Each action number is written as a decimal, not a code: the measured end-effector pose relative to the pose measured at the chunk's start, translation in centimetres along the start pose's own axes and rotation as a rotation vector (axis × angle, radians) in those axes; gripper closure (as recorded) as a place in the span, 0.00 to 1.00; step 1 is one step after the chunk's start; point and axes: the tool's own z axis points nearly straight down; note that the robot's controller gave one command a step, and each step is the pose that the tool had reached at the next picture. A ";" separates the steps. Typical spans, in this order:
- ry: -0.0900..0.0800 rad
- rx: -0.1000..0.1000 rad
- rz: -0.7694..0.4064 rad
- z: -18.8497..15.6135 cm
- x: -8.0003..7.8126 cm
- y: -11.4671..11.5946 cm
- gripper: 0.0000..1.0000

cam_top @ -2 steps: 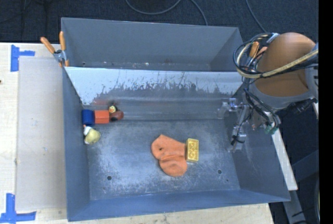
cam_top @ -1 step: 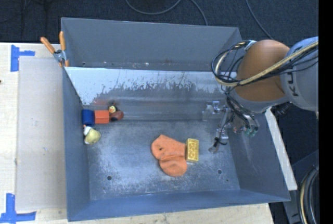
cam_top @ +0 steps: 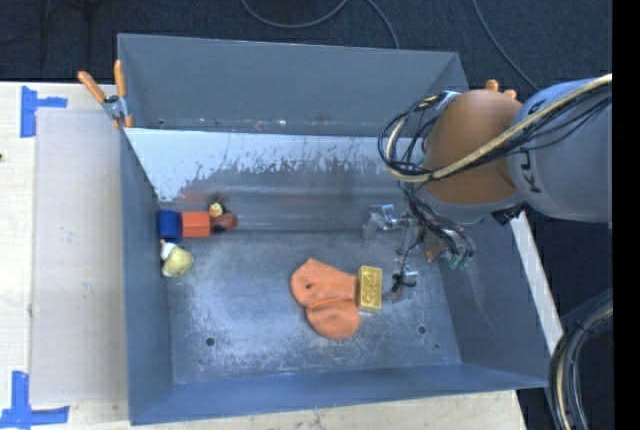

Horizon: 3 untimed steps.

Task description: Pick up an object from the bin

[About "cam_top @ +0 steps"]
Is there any orange cube block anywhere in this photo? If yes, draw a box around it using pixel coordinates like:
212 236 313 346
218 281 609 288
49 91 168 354
180 211 212 239

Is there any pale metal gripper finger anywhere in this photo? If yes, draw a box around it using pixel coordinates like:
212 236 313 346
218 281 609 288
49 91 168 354
382 266 420 304
361 203 415 242

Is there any yellow toy brick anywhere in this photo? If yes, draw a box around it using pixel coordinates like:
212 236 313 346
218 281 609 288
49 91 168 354
356 265 384 314

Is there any grey metal bin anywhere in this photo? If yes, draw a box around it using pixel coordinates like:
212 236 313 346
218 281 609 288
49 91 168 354
116 32 552 426

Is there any blue cylinder block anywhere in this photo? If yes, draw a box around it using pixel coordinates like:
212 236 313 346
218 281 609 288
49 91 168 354
156 209 183 243

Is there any pale yellow toy figure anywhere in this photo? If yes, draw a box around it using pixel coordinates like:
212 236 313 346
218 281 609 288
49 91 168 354
159 240 195 279

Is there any brown and yellow toy animal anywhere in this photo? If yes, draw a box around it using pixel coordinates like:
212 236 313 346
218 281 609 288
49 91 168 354
207 197 239 235

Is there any pale wood flat board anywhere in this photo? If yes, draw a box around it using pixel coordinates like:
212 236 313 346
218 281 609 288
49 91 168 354
28 107 130 408

